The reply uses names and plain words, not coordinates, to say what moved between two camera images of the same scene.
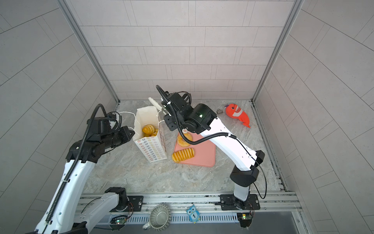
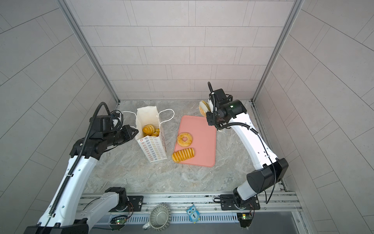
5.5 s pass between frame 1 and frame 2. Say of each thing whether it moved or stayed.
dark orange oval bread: stayed
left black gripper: stayed
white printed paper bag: stayed
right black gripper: moved
